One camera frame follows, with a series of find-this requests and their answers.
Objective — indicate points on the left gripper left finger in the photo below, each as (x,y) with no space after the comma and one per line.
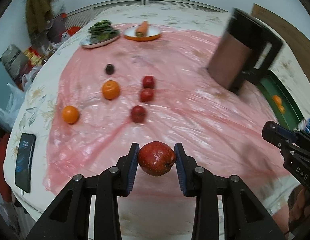
(67,217)

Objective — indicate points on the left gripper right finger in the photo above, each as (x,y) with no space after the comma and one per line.
(244,215)

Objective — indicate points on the small orange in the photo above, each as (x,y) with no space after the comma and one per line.
(281,109)

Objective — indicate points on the red apple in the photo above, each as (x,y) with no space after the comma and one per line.
(156,158)
(138,114)
(147,95)
(149,82)

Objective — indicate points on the person's right hand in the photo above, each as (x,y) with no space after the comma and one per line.
(299,214)

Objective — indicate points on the blue white glove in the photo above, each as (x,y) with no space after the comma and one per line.
(304,125)

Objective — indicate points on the green tray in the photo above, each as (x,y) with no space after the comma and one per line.
(271,85)

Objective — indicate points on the black smartphone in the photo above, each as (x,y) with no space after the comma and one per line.
(24,162)

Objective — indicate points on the red pillow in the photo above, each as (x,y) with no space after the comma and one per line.
(5,189)

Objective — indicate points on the floral bed quilt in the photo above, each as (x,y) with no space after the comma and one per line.
(37,111)

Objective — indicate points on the wooden headboard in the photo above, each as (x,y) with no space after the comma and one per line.
(296,40)

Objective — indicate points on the black brown kettle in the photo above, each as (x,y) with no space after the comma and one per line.
(245,52)

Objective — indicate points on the clear plastic bag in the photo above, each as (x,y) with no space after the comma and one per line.
(16,98)

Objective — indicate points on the pink plastic sheet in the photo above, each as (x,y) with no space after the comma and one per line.
(221,130)

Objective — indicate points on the light blue suitcase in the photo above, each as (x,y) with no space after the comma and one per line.
(4,89)

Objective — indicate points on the dark plum left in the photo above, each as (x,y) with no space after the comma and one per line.
(109,69)

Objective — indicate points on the grey packaging bag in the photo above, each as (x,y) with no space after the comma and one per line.
(13,59)

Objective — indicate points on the white plate with greens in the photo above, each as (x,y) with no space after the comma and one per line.
(90,42)

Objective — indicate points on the red plastic bag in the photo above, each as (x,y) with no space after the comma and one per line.
(70,31)

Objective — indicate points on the pile of green leaves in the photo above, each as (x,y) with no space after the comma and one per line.
(103,30)

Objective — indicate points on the orange rimmed plate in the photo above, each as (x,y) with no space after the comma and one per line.
(150,34)

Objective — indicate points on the carrot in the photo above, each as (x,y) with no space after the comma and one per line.
(142,29)

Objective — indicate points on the olive green jacket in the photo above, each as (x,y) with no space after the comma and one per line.
(38,13)

